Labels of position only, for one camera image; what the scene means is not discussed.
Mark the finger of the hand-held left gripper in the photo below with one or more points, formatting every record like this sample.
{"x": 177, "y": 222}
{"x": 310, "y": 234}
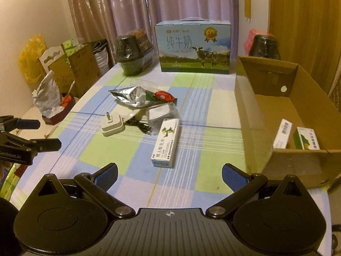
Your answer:
{"x": 48, "y": 144}
{"x": 26, "y": 124}

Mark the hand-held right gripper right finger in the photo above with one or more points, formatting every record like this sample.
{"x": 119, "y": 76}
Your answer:
{"x": 232, "y": 177}

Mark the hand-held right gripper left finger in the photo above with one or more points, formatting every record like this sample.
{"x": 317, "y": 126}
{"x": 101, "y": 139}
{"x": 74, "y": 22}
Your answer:
{"x": 108, "y": 176}

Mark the brown cardboard box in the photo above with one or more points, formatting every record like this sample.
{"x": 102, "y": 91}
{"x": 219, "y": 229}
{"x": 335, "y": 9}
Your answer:
{"x": 255, "y": 128}

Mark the red snack packet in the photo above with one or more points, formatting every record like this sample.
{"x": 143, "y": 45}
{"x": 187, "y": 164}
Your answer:
{"x": 163, "y": 96}

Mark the checked cloth desktop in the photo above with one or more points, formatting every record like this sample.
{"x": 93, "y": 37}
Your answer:
{"x": 202, "y": 106}

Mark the dark red tissue box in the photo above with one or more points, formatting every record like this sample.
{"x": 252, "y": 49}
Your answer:
{"x": 57, "y": 113}

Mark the white crumpled plastic bag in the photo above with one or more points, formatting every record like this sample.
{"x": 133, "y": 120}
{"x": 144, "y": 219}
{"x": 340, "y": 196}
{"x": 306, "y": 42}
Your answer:
{"x": 48, "y": 93}

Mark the white charger dock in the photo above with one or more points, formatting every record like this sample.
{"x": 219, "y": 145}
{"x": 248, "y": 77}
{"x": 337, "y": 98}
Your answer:
{"x": 112, "y": 125}

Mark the white cutout carton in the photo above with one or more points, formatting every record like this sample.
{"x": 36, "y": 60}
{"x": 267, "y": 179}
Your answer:
{"x": 60, "y": 69}

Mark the yellow plastic bag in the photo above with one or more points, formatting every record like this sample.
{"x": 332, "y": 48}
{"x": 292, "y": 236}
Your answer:
{"x": 30, "y": 58}

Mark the long white ointment box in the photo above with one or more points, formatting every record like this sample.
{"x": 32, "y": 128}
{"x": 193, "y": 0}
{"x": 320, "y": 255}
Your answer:
{"x": 165, "y": 145}

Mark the white barcode box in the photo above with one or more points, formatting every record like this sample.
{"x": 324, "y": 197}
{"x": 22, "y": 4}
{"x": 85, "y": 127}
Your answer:
{"x": 283, "y": 133}

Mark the silver foil bag leaf print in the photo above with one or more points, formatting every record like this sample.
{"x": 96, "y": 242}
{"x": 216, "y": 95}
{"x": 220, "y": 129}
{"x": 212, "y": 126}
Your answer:
{"x": 128, "y": 97}

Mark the green and white box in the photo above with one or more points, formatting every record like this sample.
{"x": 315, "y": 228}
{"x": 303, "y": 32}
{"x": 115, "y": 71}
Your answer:
{"x": 305, "y": 138}

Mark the silver box in plastic wrap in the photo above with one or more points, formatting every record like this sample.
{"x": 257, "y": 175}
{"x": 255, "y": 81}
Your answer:
{"x": 161, "y": 113}

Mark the green tissue packs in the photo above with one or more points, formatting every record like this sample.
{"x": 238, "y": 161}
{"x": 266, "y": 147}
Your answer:
{"x": 69, "y": 47}

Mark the clear plastic bag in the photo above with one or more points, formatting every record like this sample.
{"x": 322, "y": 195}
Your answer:
{"x": 145, "y": 83}

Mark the black wrapped container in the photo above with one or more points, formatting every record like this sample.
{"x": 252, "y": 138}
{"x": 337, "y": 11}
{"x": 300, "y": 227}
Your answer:
{"x": 133, "y": 54}
{"x": 265, "y": 46}

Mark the blue cow print milk carton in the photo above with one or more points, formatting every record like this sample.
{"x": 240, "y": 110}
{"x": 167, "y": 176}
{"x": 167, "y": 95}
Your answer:
{"x": 191, "y": 48}

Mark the pink curtain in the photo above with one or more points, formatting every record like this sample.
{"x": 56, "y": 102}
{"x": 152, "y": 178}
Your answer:
{"x": 106, "y": 8}

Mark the yellow wooden door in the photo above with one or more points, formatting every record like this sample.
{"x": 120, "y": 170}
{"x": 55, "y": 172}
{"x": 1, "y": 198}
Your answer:
{"x": 306, "y": 32}

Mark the yellow wall hanger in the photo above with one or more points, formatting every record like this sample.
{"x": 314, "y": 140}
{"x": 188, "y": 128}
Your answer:
{"x": 247, "y": 2}

